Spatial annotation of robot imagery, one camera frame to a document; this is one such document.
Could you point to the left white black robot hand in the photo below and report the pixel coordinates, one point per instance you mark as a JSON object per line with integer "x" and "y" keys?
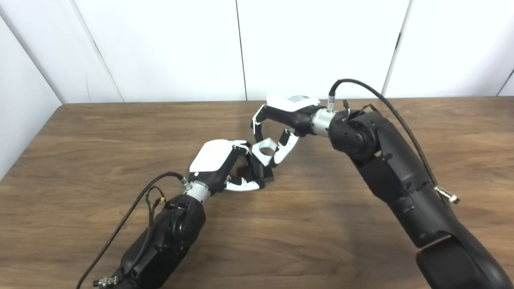
{"x": 211, "y": 156}

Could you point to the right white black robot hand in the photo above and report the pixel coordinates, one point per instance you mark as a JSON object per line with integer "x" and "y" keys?
{"x": 293, "y": 112}

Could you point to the white square piece with hole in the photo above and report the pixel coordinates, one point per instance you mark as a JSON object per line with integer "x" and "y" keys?
{"x": 257, "y": 154}

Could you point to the black peg with base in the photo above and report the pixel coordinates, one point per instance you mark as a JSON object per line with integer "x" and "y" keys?
{"x": 261, "y": 172}

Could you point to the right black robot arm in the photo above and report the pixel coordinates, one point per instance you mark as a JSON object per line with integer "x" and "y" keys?
{"x": 393, "y": 168}

